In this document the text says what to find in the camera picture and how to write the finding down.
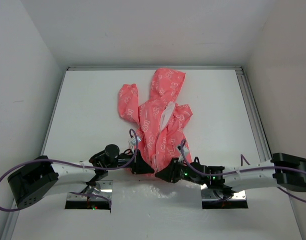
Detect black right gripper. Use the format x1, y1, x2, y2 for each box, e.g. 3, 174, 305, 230
156, 157, 205, 186

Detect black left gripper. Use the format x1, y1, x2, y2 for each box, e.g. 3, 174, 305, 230
106, 148, 154, 174

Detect pink patterned hooded jacket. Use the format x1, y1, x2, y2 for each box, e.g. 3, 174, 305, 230
117, 68, 193, 172

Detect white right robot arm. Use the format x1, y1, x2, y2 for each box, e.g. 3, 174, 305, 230
155, 153, 306, 195

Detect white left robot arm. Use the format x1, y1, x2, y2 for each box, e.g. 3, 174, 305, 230
7, 144, 154, 209

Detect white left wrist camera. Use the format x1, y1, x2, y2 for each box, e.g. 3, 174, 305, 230
129, 136, 142, 151

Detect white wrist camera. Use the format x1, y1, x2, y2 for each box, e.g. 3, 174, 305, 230
129, 136, 142, 151
177, 145, 189, 162

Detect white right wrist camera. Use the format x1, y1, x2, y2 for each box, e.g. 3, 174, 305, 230
177, 145, 189, 162

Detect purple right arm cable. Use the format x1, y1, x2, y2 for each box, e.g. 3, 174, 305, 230
179, 139, 306, 210

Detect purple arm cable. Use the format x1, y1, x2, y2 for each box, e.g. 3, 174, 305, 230
0, 128, 140, 213
179, 139, 306, 210

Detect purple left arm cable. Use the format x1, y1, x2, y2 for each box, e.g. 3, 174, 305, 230
0, 128, 140, 213

